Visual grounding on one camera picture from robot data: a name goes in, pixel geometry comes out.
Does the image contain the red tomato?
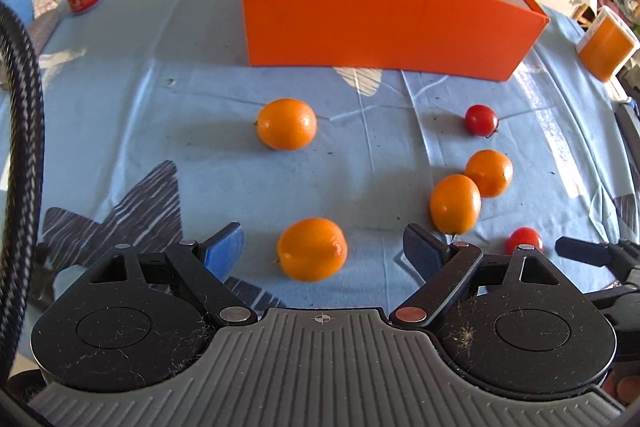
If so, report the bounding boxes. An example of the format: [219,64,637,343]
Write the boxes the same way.
[464,104,499,138]
[506,227,544,256]

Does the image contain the light blue tablecloth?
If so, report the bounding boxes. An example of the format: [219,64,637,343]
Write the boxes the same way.
[32,0,639,310]

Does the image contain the black braided cable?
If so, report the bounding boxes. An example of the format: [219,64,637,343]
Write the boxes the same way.
[0,1,47,383]

